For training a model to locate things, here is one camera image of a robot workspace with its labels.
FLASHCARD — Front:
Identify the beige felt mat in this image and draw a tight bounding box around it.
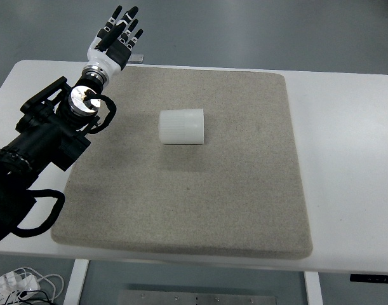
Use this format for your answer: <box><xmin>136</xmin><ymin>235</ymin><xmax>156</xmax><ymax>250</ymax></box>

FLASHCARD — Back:
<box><xmin>51</xmin><ymin>66</ymin><xmax>313</xmax><ymax>259</ymax></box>

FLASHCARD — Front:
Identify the small grey metal bracket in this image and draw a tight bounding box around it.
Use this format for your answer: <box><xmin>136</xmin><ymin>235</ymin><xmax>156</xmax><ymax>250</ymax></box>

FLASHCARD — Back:
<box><xmin>128</xmin><ymin>53</ymin><xmax>144</xmax><ymax>64</ymax></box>

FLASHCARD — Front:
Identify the black sleeved arm cable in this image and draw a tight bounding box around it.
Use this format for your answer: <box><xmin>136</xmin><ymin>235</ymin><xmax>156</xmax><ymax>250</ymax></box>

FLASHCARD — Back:
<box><xmin>14</xmin><ymin>189</ymin><xmax>66</xmax><ymax>238</ymax></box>

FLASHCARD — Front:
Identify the white power strip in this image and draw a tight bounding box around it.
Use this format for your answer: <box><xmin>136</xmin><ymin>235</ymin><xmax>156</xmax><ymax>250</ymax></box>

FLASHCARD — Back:
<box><xmin>0</xmin><ymin>274</ymin><xmax>40</xmax><ymax>304</ymax></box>

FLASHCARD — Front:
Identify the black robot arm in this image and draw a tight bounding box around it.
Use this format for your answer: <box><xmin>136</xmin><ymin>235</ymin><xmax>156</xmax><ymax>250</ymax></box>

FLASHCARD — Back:
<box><xmin>0</xmin><ymin>63</ymin><xmax>116</xmax><ymax>241</ymax></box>

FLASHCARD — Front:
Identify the white paper cup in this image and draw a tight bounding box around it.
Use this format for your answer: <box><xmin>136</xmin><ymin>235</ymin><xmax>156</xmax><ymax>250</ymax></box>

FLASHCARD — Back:
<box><xmin>158</xmin><ymin>109</ymin><xmax>204</xmax><ymax>145</ymax></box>

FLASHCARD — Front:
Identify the right white table leg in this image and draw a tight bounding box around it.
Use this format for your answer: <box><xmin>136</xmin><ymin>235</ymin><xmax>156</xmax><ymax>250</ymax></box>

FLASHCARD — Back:
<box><xmin>304</xmin><ymin>271</ymin><xmax>323</xmax><ymax>305</ymax></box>

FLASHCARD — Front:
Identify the black desk control panel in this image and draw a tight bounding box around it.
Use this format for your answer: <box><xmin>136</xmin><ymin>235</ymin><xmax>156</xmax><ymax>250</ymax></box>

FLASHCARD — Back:
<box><xmin>350</xmin><ymin>274</ymin><xmax>388</xmax><ymax>284</ymax></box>

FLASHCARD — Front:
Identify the left white table leg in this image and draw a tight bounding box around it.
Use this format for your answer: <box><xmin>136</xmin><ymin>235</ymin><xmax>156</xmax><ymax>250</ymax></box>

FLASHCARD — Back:
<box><xmin>63</xmin><ymin>259</ymin><xmax>90</xmax><ymax>305</ymax></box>

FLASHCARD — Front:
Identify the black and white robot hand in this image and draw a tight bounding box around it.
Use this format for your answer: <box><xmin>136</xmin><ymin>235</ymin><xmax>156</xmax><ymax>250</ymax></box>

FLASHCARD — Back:
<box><xmin>87</xmin><ymin>5</ymin><xmax>144</xmax><ymax>71</ymax></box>

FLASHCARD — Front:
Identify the white cable bundle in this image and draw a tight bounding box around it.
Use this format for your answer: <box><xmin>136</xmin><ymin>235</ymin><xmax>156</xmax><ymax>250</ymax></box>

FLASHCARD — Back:
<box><xmin>0</xmin><ymin>267</ymin><xmax>66</xmax><ymax>305</ymax></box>

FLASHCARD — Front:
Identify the white table leg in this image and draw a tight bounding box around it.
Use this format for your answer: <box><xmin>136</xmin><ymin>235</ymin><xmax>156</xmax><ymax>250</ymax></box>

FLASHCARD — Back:
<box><xmin>304</xmin><ymin>271</ymin><xmax>323</xmax><ymax>305</ymax></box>
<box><xmin>63</xmin><ymin>259</ymin><xmax>90</xmax><ymax>305</ymax></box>

